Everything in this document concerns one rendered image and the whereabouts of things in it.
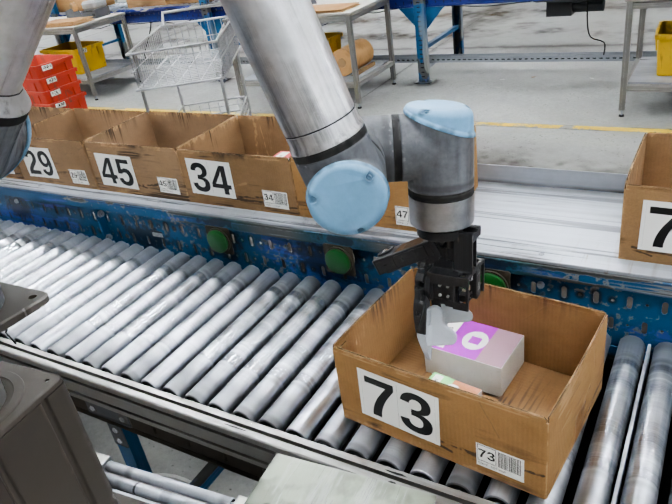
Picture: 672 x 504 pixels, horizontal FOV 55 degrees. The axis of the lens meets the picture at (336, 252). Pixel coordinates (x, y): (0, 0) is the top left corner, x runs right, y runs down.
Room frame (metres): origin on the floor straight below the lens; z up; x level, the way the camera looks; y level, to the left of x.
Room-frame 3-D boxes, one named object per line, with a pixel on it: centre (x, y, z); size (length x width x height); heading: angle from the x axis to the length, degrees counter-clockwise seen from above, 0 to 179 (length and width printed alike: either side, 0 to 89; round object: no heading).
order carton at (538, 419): (0.90, -0.21, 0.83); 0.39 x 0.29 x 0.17; 50
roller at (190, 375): (1.29, 0.26, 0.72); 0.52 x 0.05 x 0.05; 146
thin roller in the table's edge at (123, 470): (0.82, 0.36, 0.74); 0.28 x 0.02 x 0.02; 61
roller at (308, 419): (1.10, 0.00, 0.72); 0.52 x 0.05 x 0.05; 146
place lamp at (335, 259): (1.39, 0.00, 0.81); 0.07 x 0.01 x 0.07; 56
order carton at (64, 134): (2.20, 0.81, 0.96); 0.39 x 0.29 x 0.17; 56
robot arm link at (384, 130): (0.81, -0.05, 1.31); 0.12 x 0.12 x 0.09; 84
